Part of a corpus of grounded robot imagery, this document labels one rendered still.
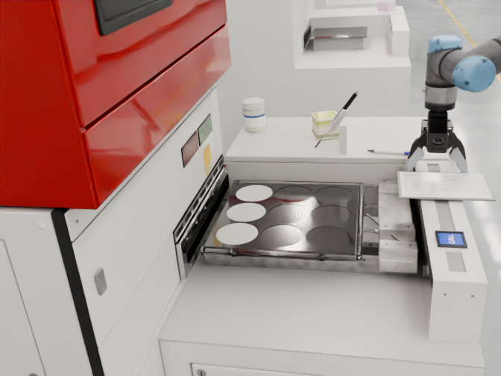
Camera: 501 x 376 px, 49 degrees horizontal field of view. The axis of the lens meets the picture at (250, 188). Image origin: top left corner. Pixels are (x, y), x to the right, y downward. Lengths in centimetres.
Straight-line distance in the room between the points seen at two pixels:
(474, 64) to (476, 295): 48
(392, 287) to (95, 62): 81
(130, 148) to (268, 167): 76
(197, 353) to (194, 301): 13
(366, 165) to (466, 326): 59
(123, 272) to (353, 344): 46
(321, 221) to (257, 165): 32
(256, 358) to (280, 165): 63
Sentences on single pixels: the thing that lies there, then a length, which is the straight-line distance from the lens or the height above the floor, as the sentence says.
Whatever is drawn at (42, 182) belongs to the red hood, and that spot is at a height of 127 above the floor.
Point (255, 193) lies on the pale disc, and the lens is 150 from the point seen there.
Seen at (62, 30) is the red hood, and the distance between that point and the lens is 72.
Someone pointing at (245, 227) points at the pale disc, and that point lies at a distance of 134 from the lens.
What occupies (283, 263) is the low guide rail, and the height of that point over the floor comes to 83.
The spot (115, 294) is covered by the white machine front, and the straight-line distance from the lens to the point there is 96.
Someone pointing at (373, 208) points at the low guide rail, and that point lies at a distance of 152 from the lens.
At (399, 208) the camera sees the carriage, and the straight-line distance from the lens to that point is 146.
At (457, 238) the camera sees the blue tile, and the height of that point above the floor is 96.
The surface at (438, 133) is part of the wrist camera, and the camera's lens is 136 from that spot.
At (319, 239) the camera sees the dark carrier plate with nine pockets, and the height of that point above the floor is 90.
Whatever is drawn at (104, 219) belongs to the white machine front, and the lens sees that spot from 91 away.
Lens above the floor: 157
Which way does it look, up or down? 26 degrees down
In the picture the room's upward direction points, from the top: 5 degrees counter-clockwise
